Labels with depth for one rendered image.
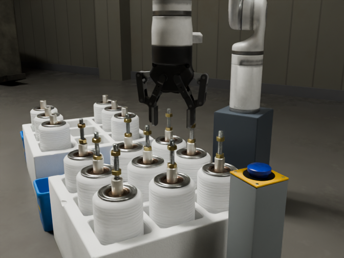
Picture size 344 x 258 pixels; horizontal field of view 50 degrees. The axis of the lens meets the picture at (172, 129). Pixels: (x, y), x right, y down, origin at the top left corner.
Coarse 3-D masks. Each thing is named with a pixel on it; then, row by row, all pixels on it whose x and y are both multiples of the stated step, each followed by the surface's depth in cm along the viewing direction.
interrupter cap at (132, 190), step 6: (108, 186) 73; (126, 186) 73; (132, 186) 73; (102, 192) 70; (108, 192) 71; (126, 192) 71; (132, 192) 70; (102, 198) 68; (108, 198) 68; (114, 198) 68; (120, 198) 68; (126, 198) 68; (132, 198) 69
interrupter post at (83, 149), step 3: (78, 144) 89; (81, 144) 89; (84, 144) 89; (87, 144) 90; (78, 147) 90; (81, 147) 89; (84, 147) 89; (87, 147) 90; (81, 150) 89; (84, 150) 89; (87, 150) 90; (81, 153) 89; (84, 153) 90; (87, 153) 90; (81, 156) 90; (84, 156) 90
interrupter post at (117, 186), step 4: (112, 180) 69; (116, 180) 69; (120, 180) 69; (112, 184) 70; (116, 184) 69; (120, 184) 69; (112, 188) 70; (116, 188) 69; (120, 188) 70; (112, 192) 70; (116, 192) 70; (120, 192) 70
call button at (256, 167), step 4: (252, 164) 64; (256, 164) 64; (260, 164) 64; (264, 164) 64; (248, 168) 62; (252, 168) 62; (256, 168) 62; (260, 168) 62; (264, 168) 62; (268, 168) 62; (252, 172) 62; (256, 172) 61; (260, 172) 61; (264, 172) 61; (268, 172) 61; (252, 176) 62; (256, 176) 62; (260, 176) 62; (264, 176) 62
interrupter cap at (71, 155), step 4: (88, 148) 94; (72, 152) 92; (76, 152) 92; (88, 152) 92; (92, 152) 92; (68, 156) 89; (72, 156) 89; (76, 156) 89; (88, 156) 89; (92, 156) 89; (80, 160) 87
